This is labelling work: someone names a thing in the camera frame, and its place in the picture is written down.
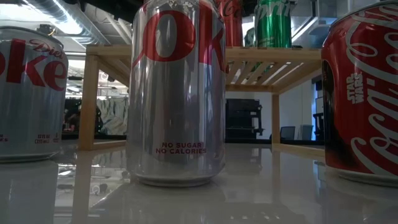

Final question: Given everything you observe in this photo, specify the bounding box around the silver Diet Coke can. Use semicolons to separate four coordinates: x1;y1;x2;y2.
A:
0;26;70;164
126;0;227;188

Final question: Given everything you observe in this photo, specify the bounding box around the green Sprite can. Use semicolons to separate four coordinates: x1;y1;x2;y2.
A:
254;0;293;49

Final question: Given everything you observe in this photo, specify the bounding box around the red Star Wars Coca-Cola can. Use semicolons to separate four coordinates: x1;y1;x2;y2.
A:
321;1;398;188

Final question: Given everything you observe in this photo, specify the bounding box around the wooden slatted shelf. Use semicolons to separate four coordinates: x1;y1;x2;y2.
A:
78;43;326;159

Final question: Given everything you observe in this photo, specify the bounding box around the black rack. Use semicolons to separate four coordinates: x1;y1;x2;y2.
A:
225;98;264;141

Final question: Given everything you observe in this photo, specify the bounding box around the patterned hanging cloth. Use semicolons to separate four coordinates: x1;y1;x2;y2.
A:
95;96;130;136

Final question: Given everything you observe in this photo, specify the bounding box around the grey chair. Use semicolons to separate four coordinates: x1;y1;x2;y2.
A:
298;124;315;141
269;125;296;141

